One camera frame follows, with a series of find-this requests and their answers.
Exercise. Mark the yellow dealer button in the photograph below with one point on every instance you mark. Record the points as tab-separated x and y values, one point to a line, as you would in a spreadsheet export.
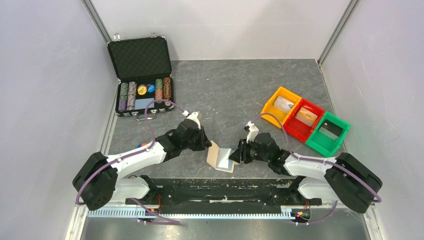
142	89

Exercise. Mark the aluminium frame post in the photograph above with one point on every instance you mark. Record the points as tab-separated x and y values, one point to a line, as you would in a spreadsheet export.
349	10
94	15

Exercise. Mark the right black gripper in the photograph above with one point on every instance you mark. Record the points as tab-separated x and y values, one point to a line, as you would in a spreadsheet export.
245	146

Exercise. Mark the right aluminium frame post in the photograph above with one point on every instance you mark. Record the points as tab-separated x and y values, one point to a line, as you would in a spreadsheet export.
349	10

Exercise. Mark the yellow plastic bin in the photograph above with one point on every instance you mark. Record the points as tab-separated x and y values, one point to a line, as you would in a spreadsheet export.
269	108

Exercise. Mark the white slotted cable duct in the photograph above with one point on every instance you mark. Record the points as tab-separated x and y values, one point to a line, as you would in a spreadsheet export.
140	213

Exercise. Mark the green purple chip stack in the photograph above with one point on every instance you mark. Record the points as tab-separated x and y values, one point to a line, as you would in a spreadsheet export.
123	97

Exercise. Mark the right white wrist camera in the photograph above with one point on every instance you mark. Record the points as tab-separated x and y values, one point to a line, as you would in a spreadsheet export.
252	131

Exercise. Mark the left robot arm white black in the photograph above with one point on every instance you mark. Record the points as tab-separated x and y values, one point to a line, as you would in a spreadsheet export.
103	179

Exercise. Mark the green plastic bin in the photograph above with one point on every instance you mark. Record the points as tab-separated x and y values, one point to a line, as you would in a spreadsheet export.
321	143

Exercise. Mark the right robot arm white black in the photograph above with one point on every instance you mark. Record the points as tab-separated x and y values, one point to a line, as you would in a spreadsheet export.
342	178

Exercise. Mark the grey purple chip stack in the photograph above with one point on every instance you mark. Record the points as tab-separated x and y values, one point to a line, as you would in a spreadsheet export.
131	95

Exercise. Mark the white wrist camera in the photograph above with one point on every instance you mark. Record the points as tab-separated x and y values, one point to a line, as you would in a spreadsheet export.
252	131
194	116

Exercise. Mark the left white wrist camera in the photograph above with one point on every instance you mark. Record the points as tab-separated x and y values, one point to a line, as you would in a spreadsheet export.
194	116

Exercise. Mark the blue dealer button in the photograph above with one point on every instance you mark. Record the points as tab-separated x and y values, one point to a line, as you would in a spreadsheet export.
151	88

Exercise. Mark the card deck in green bin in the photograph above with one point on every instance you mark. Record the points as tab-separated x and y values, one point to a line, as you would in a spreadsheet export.
330	129

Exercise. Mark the card deck in yellow bin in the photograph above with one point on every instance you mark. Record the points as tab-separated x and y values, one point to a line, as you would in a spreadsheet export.
283	104

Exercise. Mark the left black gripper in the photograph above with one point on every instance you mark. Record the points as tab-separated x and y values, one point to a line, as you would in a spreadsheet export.
204	142

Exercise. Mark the green orange chip stack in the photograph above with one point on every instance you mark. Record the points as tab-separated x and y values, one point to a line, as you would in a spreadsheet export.
159	90

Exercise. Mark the brown orange chip stack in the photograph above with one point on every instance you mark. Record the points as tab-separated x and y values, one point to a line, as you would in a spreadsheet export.
167	90

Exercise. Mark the left aluminium frame post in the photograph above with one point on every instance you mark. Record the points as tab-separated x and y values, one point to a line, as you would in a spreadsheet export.
94	15

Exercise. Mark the beige leather card holder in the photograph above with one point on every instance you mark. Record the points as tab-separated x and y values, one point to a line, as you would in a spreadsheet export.
218	158

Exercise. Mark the red plastic bin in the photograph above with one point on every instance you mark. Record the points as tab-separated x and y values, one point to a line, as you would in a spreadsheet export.
296	128

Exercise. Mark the black poker chip case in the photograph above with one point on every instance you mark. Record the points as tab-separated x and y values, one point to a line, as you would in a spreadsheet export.
142	60

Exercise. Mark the card deck in red bin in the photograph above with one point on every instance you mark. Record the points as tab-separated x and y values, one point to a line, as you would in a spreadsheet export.
306	116

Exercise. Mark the blue playing card deck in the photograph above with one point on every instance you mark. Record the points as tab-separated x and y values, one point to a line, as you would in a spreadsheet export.
142	103

